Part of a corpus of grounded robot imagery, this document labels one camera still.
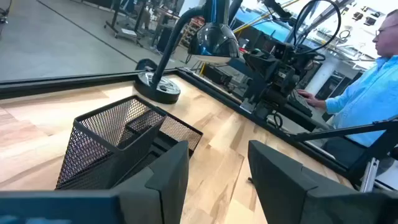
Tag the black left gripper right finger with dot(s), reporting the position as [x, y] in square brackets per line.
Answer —
[286, 193]

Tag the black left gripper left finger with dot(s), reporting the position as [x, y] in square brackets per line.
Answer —
[161, 193]

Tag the black mesh desk organizer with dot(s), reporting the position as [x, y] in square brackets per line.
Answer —
[102, 146]

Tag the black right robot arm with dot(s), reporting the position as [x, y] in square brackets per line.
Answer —
[273, 77]

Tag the silver aluminium profile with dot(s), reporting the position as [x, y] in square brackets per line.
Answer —
[369, 174]

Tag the black keyboard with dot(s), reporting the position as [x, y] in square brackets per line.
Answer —
[298, 104]

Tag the person's hand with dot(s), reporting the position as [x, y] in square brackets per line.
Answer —
[309, 98]

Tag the black desk lamp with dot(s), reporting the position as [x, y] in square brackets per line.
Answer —
[157, 88]

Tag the person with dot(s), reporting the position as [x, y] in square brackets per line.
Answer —
[367, 99]

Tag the shelf with orange items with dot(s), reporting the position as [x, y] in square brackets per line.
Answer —
[192, 31]

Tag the black rolling stand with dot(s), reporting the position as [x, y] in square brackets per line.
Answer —
[115, 15]

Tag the black frame strut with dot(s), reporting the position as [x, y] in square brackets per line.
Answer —
[342, 132]

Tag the black table edge frame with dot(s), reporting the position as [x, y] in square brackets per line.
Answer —
[62, 85]

